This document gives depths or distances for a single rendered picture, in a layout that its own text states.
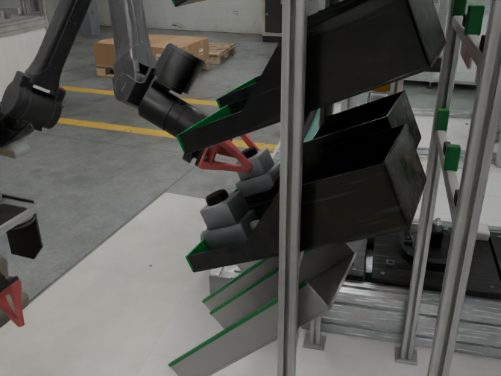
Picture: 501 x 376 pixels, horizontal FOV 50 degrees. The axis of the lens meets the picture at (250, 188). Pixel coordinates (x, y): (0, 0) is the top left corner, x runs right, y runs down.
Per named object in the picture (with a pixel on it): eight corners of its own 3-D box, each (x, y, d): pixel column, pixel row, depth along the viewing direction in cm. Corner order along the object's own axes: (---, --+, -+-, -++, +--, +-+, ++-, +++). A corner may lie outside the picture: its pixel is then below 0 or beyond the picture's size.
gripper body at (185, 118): (232, 112, 87) (194, 90, 88) (206, 130, 78) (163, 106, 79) (218, 145, 90) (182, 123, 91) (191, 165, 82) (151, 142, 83)
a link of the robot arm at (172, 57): (152, 106, 95) (112, 89, 89) (182, 48, 93) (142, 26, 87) (186, 133, 87) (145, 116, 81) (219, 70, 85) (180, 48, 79)
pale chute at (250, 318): (188, 388, 76) (167, 365, 76) (228, 331, 87) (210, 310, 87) (329, 311, 60) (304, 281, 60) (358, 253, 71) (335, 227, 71)
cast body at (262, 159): (241, 201, 84) (224, 160, 83) (252, 189, 88) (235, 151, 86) (288, 187, 80) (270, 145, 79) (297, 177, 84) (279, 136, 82)
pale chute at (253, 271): (218, 321, 89) (200, 301, 89) (250, 279, 100) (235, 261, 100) (341, 243, 74) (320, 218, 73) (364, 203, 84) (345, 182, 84)
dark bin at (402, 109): (226, 217, 81) (205, 174, 79) (259, 183, 91) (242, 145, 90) (407, 171, 66) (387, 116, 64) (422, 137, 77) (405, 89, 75)
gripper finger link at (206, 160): (271, 141, 84) (220, 112, 85) (254, 157, 78) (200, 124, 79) (254, 175, 87) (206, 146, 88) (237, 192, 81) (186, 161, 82)
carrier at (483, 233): (370, 286, 104) (376, 230, 99) (374, 227, 125) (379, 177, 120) (503, 304, 99) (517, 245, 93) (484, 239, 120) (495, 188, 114)
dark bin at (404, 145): (192, 273, 67) (167, 221, 66) (236, 226, 78) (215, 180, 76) (409, 230, 53) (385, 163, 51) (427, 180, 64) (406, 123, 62)
